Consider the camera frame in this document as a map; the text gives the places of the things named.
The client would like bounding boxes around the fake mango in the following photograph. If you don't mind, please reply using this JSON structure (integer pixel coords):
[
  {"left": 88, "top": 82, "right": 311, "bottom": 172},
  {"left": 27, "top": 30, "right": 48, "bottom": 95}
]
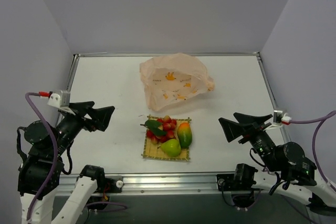
[{"left": 177, "top": 122, "right": 193, "bottom": 148}]

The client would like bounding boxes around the red fake fruit bunch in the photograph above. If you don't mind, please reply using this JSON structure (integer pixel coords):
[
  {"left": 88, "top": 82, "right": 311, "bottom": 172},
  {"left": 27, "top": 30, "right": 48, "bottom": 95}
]
[{"left": 141, "top": 115, "right": 177, "bottom": 145}]

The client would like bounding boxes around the green fake pear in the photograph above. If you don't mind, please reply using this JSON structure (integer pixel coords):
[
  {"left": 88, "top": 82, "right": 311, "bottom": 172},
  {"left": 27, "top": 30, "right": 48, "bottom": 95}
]
[{"left": 160, "top": 138, "right": 182, "bottom": 157}]

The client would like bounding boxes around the translucent orange plastic bag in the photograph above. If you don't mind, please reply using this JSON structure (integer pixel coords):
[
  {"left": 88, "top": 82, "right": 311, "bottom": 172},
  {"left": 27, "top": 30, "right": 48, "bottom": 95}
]
[{"left": 140, "top": 53, "right": 215, "bottom": 111}]

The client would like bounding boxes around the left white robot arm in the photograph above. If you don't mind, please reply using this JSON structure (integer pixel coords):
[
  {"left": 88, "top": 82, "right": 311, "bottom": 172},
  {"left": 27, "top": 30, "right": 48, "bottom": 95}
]
[{"left": 17, "top": 101, "right": 115, "bottom": 223}]

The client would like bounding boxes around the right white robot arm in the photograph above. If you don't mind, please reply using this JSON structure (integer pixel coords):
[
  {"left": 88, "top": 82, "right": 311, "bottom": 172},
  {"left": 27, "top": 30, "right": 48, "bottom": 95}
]
[{"left": 216, "top": 109, "right": 335, "bottom": 216}]

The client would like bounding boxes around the woven bamboo mat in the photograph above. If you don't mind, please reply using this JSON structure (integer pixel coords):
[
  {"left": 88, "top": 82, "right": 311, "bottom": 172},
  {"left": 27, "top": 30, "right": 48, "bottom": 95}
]
[{"left": 142, "top": 115, "right": 193, "bottom": 161}]

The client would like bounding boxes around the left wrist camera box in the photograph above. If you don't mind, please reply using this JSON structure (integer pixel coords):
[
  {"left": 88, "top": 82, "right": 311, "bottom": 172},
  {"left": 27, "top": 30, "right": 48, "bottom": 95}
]
[{"left": 47, "top": 90, "right": 70, "bottom": 109}]

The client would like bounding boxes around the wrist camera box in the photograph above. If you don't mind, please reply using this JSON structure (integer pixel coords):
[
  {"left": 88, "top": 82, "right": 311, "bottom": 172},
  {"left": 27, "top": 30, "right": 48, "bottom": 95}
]
[
  {"left": 267, "top": 109, "right": 292, "bottom": 130},
  {"left": 47, "top": 90, "right": 70, "bottom": 109}
]

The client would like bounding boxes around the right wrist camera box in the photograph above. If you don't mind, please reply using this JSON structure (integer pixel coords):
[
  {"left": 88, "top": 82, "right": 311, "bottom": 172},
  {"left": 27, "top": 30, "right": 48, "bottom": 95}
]
[{"left": 267, "top": 109, "right": 292, "bottom": 130}]

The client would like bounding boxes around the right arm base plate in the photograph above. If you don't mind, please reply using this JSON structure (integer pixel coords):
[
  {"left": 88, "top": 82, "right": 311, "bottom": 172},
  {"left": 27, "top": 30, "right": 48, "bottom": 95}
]
[{"left": 216, "top": 173, "right": 245, "bottom": 191}]

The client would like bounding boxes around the front aluminium rail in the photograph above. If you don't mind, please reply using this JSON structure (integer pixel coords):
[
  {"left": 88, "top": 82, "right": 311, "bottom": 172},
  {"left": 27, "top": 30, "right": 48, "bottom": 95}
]
[{"left": 28, "top": 170, "right": 314, "bottom": 197}]

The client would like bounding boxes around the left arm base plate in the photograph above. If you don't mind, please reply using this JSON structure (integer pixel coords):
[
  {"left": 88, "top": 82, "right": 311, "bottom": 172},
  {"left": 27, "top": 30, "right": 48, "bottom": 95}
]
[{"left": 97, "top": 175, "right": 124, "bottom": 194}]

